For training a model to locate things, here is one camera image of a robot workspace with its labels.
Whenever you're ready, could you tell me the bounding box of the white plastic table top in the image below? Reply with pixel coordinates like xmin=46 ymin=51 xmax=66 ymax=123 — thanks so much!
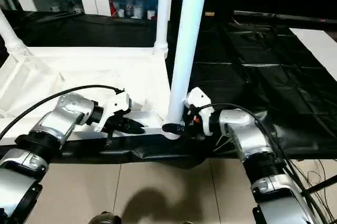
xmin=0 ymin=46 xmax=184 ymax=142

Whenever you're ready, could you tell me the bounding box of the black plastic mat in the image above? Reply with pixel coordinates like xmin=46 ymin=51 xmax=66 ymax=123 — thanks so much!
xmin=0 ymin=9 xmax=337 ymax=169

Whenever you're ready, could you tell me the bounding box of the grey robot lower body part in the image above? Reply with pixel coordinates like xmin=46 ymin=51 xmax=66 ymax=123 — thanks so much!
xmin=88 ymin=210 xmax=122 ymax=224

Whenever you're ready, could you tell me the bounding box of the black metal table leg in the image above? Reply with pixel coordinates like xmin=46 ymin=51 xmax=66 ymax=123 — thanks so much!
xmin=305 ymin=173 xmax=337 ymax=194

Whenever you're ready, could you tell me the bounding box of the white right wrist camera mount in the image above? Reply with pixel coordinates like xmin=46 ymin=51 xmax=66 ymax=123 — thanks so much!
xmin=183 ymin=86 xmax=213 ymax=137

